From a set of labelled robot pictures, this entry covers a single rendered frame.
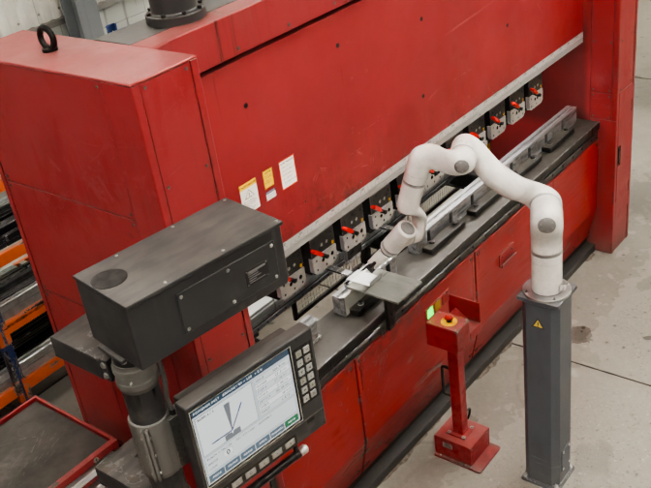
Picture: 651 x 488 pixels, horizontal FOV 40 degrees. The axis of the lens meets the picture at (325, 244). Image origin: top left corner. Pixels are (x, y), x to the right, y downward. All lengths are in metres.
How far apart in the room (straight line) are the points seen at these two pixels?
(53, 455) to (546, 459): 2.08
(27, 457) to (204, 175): 1.26
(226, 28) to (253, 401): 1.20
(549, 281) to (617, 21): 2.05
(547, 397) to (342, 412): 0.86
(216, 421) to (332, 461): 1.51
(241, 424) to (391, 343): 1.58
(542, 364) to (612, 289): 1.79
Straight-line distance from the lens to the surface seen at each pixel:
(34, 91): 2.89
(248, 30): 3.06
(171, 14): 2.97
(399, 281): 3.82
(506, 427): 4.57
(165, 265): 2.28
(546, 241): 3.51
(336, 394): 3.76
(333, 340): 3.73
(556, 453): 4.14
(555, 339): 3.75
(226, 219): 2.44
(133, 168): 2.64
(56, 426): 3.49
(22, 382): 4.94
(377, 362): 3.94
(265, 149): 3.21
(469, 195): 4.52
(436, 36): 4.01
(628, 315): 5.34
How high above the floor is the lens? 3.06
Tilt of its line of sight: 30 degrees down
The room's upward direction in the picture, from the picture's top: 8 degrees counter-clockwise
